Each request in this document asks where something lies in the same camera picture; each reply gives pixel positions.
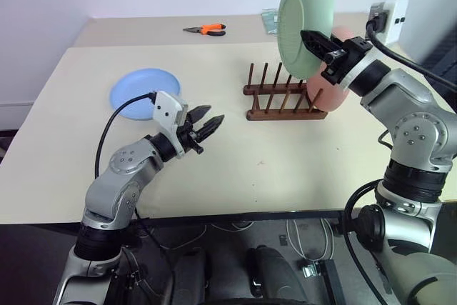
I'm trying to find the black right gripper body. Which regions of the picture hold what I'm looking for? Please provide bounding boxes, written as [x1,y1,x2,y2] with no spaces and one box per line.
[321,38,373,86]

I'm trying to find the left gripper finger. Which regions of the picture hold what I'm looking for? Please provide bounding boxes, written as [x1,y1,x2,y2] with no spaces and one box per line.
[196,114,226,142]
[188,104,213,124]

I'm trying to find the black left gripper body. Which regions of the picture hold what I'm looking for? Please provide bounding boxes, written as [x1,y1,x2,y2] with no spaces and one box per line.
[177,120,206,155]

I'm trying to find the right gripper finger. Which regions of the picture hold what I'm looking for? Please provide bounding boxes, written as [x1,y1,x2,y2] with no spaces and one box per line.
[300,29,341,65]

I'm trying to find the green plate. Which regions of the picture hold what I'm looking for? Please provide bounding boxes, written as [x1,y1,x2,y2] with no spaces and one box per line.
[277,0,337,79]

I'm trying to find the wooden dish rack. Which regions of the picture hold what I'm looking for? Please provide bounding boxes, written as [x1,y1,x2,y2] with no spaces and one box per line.
[242,61,329,121]

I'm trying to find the pink plate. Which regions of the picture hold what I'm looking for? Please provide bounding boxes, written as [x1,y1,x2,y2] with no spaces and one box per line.
[306,26,353,113]

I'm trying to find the clear greenish plastic packet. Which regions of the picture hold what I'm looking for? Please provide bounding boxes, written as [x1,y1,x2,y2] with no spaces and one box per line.
[260,8,281,36]

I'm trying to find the blue plate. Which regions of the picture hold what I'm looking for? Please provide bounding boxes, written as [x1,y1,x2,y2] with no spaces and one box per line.
[109,68,184,121]

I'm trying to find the dark woven object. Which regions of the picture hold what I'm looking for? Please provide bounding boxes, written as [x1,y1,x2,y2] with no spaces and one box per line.
[423,24,457,74]

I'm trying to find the black metal table leg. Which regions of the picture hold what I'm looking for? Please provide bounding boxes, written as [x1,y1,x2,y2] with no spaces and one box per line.
[313,257,348,305]

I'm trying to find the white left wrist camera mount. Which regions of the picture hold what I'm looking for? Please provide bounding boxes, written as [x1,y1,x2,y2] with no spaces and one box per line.
[152,89,190,156]

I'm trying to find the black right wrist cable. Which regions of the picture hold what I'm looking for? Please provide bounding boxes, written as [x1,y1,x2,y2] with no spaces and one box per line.
[366,10,457,91]

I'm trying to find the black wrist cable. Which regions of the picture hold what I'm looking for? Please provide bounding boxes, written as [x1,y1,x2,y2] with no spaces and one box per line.
[94,92,158,179]
[366,10,457,91]

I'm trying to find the orange handled pliers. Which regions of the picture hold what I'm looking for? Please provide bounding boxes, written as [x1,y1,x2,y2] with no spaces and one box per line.
[182,23,227,38]

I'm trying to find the thin black elbow cable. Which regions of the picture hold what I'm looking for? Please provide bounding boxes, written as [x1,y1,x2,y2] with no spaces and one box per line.
[377,129,394,149]

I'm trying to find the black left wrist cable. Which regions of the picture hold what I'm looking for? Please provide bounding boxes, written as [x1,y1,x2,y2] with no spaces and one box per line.
[94,92,158,179]

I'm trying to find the black table edge frame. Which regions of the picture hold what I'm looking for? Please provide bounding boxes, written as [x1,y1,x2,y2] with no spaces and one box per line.
[134,209,346,229]

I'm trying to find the short white cable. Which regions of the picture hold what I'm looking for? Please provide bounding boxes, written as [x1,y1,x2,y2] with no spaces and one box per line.
[210,221,256,231]

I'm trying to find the black cable under table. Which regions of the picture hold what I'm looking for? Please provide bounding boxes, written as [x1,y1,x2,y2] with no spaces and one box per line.
[134,207,176,305]

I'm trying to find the white floor cable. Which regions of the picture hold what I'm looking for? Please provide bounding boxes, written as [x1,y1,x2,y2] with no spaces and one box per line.
[285,218,337,261]

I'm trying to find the small metal bracket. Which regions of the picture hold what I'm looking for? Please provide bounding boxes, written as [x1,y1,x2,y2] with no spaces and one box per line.
[301,262,321,279]

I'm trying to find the black looping right arm cable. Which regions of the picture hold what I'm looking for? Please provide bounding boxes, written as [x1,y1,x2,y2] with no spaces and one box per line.
[341,179,391,305]

